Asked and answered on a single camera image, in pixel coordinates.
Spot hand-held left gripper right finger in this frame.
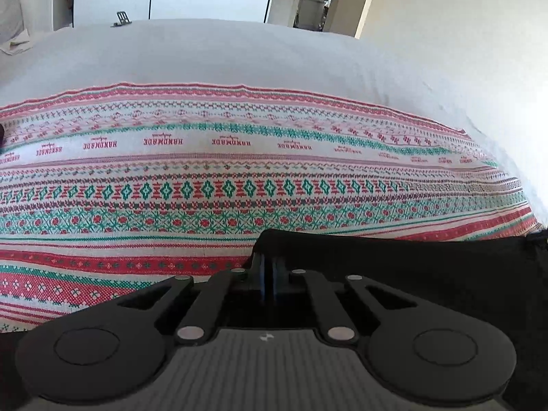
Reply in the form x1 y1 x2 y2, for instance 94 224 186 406
271 257 419 347

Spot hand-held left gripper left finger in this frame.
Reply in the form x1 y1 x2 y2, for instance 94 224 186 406
115 253 272 347

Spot black pants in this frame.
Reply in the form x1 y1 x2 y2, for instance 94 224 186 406
246 229 548 411

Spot red green patterned blanket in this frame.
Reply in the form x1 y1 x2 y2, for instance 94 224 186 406
0 81 541 335

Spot white bed sheet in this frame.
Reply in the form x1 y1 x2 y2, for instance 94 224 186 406
0 18 548 228

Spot white door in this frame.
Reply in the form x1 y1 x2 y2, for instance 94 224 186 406
353 0 383 39

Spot white crumpled cloth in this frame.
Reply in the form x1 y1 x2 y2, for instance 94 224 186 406
0 26 37 55

